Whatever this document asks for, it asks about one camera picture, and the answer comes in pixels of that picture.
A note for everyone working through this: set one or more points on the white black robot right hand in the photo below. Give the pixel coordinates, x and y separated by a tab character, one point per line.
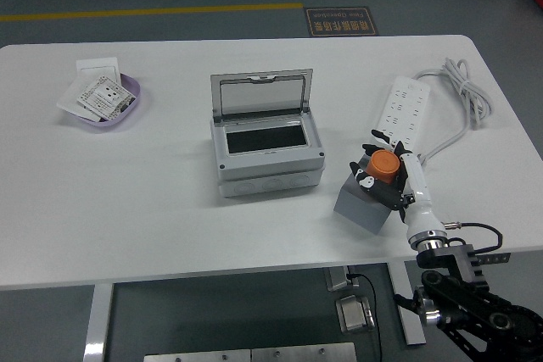
418	192

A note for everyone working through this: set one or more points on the orange cylinder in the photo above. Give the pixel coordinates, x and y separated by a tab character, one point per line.
383	165

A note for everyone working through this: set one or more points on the transparent hinged box lid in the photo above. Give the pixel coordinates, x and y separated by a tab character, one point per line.
261	97

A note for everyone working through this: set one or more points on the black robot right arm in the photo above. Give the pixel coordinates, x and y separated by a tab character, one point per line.
466	294

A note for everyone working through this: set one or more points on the grey cube with round hole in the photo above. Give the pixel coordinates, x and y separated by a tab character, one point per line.
360	213

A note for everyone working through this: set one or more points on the metal floor socket box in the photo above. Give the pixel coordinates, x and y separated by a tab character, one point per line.
354	313

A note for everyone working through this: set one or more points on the black table control panel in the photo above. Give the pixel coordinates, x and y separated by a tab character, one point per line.
494	258

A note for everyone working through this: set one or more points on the brown floor sign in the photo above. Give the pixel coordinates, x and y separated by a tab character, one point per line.
341	21

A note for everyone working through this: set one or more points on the purple plastic tray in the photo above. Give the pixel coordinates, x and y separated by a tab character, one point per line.
130	84

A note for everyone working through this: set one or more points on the printed socket packet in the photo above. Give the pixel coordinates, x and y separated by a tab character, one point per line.
104	97

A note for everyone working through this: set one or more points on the white flat packet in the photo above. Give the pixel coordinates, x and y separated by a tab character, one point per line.
69	100

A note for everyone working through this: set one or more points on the grey electrical enclosure box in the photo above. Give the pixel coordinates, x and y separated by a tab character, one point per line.
267	171

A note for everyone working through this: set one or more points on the metal base plate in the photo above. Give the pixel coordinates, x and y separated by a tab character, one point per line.
197	357
303	352

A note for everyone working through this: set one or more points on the white blank switch plate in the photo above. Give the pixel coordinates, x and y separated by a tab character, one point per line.
97	67

